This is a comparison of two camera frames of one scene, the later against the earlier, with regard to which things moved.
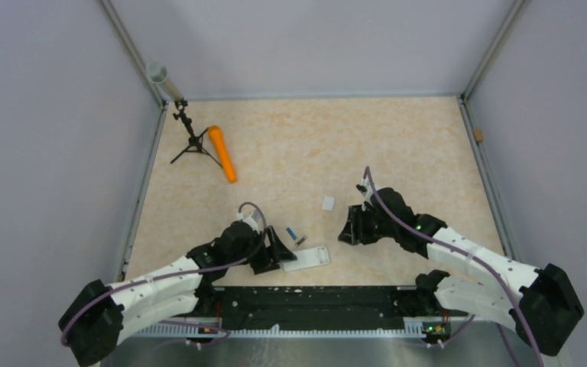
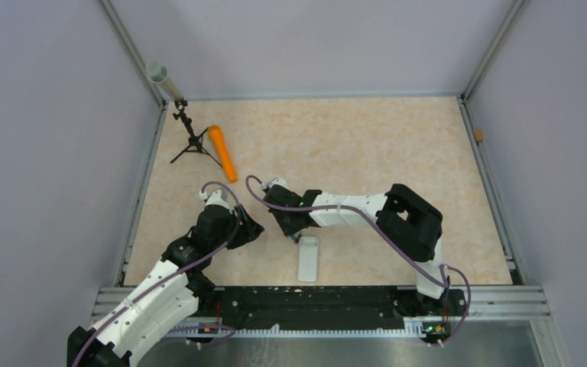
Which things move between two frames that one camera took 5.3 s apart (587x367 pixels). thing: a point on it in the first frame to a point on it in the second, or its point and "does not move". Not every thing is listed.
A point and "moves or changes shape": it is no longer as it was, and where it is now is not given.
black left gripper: [272, 255] to [248, 231]
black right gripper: [354, 232] to [287, 230]
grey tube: [157, 73] does not move
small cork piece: [478, 134] does not move
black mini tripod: [195, 143] does not move
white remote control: [306, 258] moves or changes shape
